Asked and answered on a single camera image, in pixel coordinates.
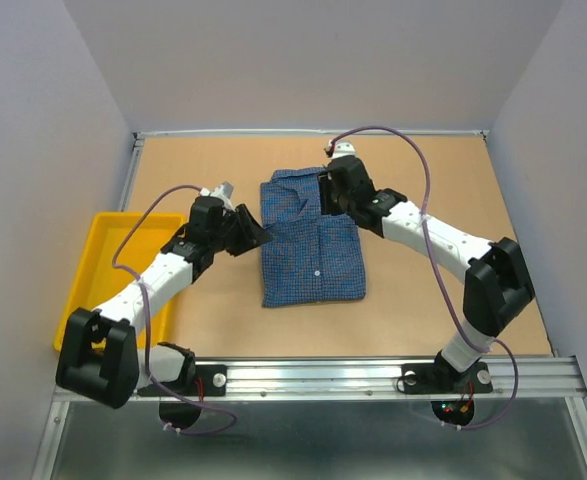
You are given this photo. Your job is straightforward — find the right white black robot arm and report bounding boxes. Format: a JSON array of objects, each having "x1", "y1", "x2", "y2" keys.
[{"x1": 318, "y1": 154, "x2": 535, "y2": 391}]

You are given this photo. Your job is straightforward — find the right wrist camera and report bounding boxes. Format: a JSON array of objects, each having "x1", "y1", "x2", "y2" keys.
[{"x1": 324, "y1": 141, "x2": 357, "y2": 160}]

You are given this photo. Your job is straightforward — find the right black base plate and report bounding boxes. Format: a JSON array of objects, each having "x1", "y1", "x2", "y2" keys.
[{"x1": 395, "y1": 362, "x2": 493, "y2": 395}]

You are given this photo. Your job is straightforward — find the yellow plastic tray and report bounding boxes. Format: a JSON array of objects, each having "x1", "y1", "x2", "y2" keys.
[{"x1": 53, "y1": 212, "x2": 186, "y2": 352}]

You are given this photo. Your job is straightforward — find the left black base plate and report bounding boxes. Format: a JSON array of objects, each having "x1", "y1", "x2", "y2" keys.
[{"x1": 137, "y1": 363, "x2": 228, "y2": 399}]

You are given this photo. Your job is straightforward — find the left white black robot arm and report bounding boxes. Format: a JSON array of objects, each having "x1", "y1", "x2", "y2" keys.
[{"x1": 55, "y1": 196, "x2": 272, "y2": 409}]

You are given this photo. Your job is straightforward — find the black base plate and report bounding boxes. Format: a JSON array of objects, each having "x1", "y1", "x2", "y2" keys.
[
  {"x1": 395, "y1": 362, "x2": 493, "y2": 395},
  {"x1": 137, "y1": 363, "x2": 228, "y2": 399}
]

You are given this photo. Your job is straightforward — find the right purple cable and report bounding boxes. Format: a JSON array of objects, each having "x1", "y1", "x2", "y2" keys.
[{"x1": 325, "y1": 125, "x2": 520, "y2": 432}]

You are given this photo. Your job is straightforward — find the blue checked long sleeve shirt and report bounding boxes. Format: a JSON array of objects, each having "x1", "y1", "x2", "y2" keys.
[{"x1": 260, "y1": 167, "x2": 367, "y2": 308}]

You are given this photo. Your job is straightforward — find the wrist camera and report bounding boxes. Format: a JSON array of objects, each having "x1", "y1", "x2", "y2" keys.
[
  {"x1": 209, "y1": 181, "x2": 234, "y2": 201},
  {"x1": 324, "y1": 141, "x2": 357, "y2": 160}
]

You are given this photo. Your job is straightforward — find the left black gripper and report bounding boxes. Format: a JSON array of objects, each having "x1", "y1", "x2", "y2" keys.
[{"x1": 210, "y1": 204, "x2": 273, "y2": 257}]

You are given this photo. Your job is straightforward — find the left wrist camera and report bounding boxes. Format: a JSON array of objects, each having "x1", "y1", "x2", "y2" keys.
[{"x1": 209, "y1": 181, "x2": 234, "y2": 201}]

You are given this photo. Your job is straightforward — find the aluminium mounting rail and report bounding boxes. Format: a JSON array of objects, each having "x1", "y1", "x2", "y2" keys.
[{"x1": 52, "y1": 355, "x2": 587, "y2": 401}]

